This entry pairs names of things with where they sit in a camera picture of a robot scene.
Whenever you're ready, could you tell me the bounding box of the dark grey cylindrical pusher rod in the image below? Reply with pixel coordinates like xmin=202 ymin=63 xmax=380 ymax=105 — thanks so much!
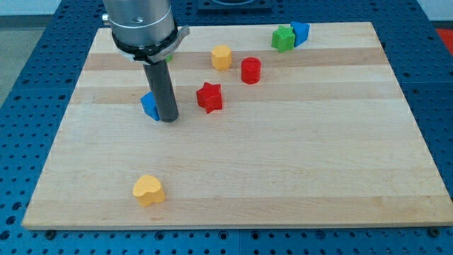
xmin=143 ymin=60 xmax=179 ymax=123

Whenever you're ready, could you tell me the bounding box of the blue cube block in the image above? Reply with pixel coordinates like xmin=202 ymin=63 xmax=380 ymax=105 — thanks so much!
xmin=140 ymin=91 xmax=160 ymax=121

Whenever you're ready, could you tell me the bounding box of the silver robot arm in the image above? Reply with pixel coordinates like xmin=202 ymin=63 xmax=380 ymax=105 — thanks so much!
xmin=103 ymin=0 xmax=190 ymax=123

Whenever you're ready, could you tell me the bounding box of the yellow hexagon block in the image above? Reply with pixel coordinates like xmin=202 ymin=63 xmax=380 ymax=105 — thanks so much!
xmin=211 ymin=45 xmax=232 ymax=71

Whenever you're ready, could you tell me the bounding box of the red star block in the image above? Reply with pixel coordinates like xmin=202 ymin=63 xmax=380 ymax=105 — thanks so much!
xmin=196 ymin=82 xmax=223 ymax=113

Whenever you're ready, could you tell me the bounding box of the red cylinder block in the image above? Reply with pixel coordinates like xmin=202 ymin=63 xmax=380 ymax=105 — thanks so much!
xmin=241 ymin=57 xmax=261 ymax=84

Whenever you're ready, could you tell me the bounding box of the yellow heart block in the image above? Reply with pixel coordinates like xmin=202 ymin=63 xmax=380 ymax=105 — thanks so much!
xmin=132 ymin=175 xmax=166 ymax=207

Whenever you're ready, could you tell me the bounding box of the green star block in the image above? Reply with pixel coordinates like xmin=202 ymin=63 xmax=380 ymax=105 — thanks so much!
xmin=271 ymin=25 xmax=295 ymax=53

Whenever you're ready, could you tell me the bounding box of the blue triangular block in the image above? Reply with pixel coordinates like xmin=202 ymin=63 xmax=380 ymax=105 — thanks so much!
xmin=290 ymin=21 xmax=311 ymax=47

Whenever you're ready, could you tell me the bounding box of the wooden board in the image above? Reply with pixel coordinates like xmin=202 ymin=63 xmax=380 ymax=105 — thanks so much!
xmin=23 ymin=22 xmax=452 ymax=230

